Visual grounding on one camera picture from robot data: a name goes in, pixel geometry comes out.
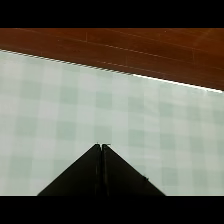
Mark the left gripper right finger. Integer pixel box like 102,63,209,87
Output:
101,143,167,197

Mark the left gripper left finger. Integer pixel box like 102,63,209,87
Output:
37,143,102,197

